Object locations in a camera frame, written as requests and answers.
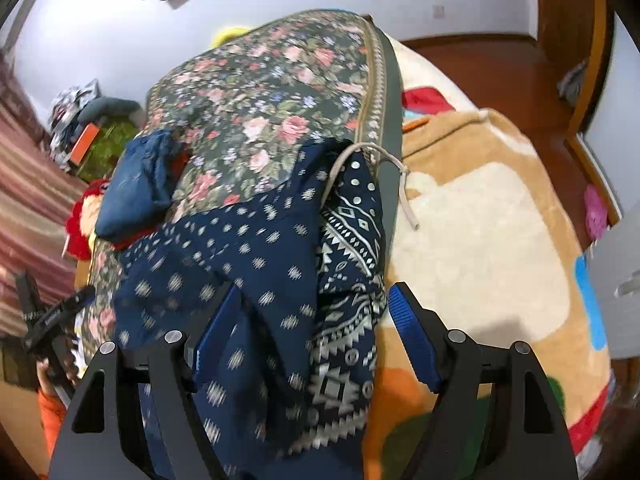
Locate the red yellow plush toy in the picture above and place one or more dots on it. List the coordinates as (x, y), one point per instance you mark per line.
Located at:
(81, 224)

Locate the brown wooden door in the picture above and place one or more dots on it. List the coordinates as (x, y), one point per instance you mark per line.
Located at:
(565, 31)

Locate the red striped curtain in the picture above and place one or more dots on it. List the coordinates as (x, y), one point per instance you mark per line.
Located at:
(36, 200)

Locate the green patterned storage box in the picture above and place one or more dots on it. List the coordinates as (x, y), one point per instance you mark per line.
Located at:
(105, 151)

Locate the white sliding wardrobe door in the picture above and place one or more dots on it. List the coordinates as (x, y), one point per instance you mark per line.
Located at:
(613, 134)

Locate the dark floral quilt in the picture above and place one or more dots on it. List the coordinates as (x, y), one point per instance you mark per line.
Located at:
(245, 109)

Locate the white stickered suitcase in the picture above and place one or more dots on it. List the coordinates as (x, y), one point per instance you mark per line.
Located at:
(613, 263)

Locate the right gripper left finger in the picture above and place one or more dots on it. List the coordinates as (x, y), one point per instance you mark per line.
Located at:
(103, 436)

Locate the pink item on floor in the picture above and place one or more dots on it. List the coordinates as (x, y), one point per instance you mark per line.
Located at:
(596, 213)

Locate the orange sleeved forearm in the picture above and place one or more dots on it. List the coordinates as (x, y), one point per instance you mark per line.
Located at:
(52, 414)

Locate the person left hand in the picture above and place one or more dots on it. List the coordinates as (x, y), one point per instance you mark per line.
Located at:
(45, 374)

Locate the navy patterned hooded jacket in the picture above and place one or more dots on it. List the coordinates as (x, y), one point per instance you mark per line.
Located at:
(288, 396)

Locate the folded blue jeans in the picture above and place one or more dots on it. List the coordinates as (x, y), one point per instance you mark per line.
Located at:
(141, 187)

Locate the yellow curved headboard object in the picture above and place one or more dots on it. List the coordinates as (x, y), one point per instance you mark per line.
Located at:
(227, 34)

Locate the orange box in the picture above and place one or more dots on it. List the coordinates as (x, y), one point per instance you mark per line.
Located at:
(83, 143)

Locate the pile of clutter clothes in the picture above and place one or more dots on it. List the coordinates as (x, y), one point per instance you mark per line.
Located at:
(64, 122)

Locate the tan cartoon fleece blanket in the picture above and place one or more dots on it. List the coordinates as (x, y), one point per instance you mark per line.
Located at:
(496, 254)

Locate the grey green cushion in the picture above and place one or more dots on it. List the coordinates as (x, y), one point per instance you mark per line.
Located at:
(104, 106)

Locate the folded red garment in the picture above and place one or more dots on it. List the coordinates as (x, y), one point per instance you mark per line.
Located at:
(425, 101)

